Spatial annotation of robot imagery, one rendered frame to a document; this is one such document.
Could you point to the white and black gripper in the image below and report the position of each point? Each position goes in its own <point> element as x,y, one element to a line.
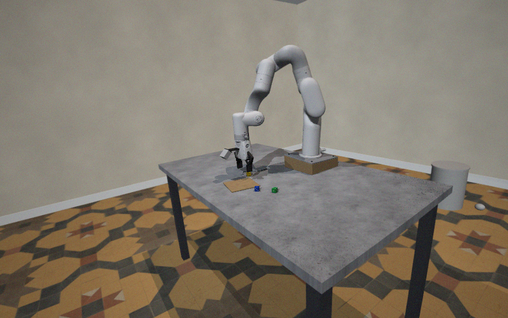
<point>244,153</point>

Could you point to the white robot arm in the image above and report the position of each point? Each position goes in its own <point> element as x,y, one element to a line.
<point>310,91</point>

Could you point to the tan square mat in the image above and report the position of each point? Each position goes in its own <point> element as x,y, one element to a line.
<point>240,184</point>

